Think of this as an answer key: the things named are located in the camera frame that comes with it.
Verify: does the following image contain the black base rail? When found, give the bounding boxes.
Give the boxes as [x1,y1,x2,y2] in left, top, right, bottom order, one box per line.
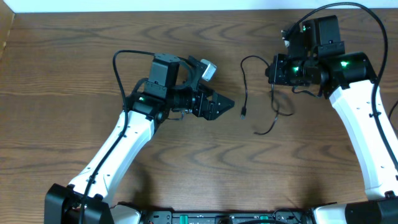
[138,208,312,224]

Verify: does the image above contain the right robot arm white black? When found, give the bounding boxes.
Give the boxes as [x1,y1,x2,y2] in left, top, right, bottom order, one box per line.
[266,16,397,223]

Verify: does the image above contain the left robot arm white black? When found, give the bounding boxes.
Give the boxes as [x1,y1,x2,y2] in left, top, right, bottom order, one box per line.
[44,53,234,223]

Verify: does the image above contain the black usb cable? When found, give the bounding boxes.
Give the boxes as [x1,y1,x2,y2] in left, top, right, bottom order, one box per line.
[239,55,295,136]

